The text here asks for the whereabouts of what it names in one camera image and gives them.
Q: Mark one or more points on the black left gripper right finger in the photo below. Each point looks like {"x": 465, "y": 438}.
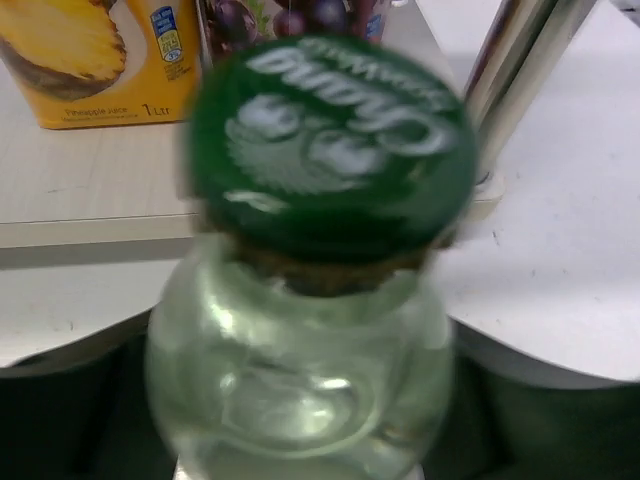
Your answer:
{"x": 504, "y": 428}

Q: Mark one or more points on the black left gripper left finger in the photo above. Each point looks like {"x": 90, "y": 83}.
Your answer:
{"x": 89, "y": 420}

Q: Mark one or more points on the green cap soda bottle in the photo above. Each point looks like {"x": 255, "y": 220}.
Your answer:
{"x": 300, "y": 337}

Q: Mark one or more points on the white two-tier shelf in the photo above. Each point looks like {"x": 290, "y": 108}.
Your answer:
{"x": 87, "y": 186}

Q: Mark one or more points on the yellow pineapple juice carton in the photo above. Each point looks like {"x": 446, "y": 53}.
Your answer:
{"x": 88, "y": 64}

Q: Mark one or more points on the dark red berry juice carton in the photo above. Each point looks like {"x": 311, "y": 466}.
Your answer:
{"x": 227, "y": 26}

